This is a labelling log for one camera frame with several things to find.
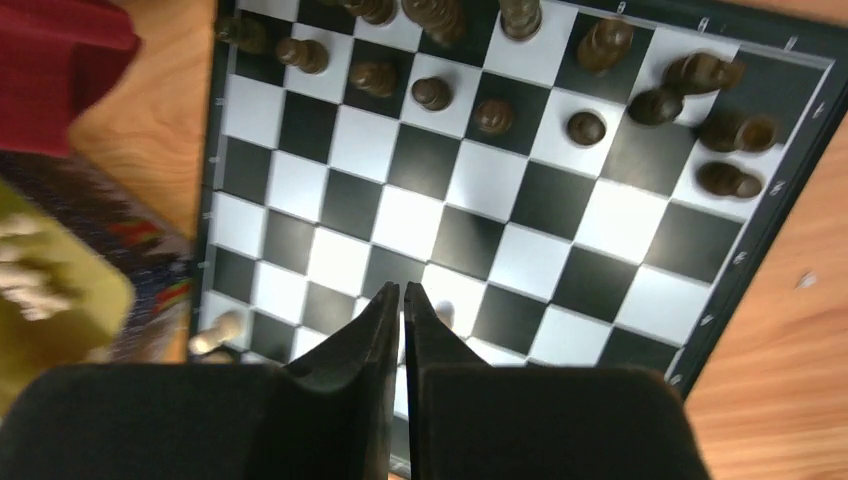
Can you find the gold metal tin box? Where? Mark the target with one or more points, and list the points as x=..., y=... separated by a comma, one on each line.
x=89, y=274

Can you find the black white chess board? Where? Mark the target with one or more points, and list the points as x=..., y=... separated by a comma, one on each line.
x=405, y=161

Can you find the white pawn on board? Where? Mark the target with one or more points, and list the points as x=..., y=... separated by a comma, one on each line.
x=225, y=327

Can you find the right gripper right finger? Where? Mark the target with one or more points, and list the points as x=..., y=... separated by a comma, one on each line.
x=471, y=420

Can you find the dark bishop piece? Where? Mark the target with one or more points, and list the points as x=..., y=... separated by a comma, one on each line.
x=606, y=43

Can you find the dark knight piece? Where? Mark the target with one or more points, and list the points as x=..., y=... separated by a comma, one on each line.
x=701, y=73

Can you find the fallen dark rook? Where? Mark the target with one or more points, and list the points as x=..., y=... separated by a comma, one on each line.
x=730, y=131

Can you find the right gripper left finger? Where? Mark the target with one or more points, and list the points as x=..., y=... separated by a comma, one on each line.
x=326, y=415

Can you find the dark red shirt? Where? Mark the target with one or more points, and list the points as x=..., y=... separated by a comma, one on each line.
x=58, y=58

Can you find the dark pawn piece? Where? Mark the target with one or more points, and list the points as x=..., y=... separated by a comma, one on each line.
x=586, y=128

